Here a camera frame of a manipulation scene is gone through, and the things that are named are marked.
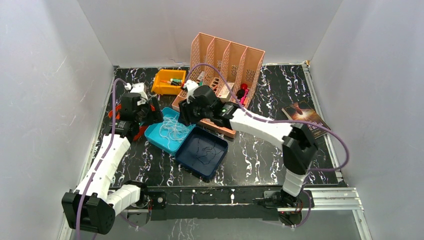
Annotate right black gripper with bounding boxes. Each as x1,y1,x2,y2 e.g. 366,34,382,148
177,96,213,128

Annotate white cable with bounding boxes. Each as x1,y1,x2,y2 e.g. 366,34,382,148
158,115,189,148

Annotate black cable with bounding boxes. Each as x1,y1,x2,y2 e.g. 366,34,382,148
192,139,221,167

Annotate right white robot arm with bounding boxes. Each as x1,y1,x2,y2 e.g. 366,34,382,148
178,80,318,207

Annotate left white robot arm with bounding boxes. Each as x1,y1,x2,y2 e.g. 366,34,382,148
61,93,164,235

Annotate white pink box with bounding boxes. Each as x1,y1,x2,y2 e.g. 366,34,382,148
217,82,234,102

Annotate teal plastic tray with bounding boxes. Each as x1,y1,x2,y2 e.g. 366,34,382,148
144,107,195,156

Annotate orange plastic tray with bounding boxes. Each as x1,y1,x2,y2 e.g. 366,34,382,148
108,100,150,141

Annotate yellow plastic bin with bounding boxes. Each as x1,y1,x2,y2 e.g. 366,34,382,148
151,69,186,96

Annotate peach file organizer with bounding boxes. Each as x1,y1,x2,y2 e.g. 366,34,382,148
171,33,265,138

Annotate markers in yellow bin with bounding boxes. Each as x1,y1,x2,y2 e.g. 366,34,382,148
160,78,183,86

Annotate red black bottle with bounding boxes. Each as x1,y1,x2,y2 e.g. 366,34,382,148
236,83,248,100

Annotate pink pen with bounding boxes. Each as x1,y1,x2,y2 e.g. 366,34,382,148
239,89,250,106

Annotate dark blue plastic tray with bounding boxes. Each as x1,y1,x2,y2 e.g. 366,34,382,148
175,127,229,182

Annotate brown book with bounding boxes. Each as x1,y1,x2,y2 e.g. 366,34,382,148
281,100,330,130

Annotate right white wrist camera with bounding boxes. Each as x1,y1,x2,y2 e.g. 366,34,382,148
181,79,199,104

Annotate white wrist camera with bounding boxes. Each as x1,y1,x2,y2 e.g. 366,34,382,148
181,79,199,104
124,82,148,104

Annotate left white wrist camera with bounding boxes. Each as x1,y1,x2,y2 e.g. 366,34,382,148
124,82,148,104

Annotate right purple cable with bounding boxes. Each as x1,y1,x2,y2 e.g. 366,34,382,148
185,63,350,229

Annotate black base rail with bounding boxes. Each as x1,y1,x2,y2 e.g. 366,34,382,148
112,185,319,229

